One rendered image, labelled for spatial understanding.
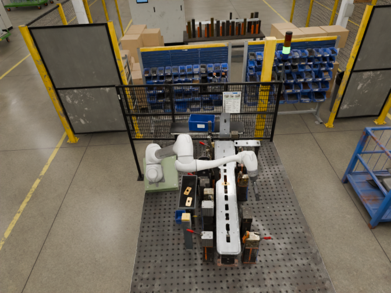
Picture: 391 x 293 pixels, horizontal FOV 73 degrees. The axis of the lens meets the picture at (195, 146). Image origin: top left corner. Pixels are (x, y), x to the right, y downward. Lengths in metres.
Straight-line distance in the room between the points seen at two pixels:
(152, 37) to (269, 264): 5.67
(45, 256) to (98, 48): 2.82
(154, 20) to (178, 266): 7.64
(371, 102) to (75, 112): 5.08
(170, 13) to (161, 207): 6.97
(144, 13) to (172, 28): 0.93
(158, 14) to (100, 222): 6.69
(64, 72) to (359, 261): 4.63
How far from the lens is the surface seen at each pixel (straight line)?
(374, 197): 4.07
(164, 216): 2.75
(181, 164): 2.20
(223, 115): 2.94
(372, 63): 5.07
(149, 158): 2.71
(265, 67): 3.08
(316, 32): 5.58
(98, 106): 4.74
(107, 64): 4.34
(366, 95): 5.38
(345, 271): 3.51
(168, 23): 8.98
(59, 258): 3.73
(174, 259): 2.50
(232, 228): 2.28
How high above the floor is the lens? 2.91
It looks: 40 degrees down
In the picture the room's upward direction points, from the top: 4 degrees counter-clockwise
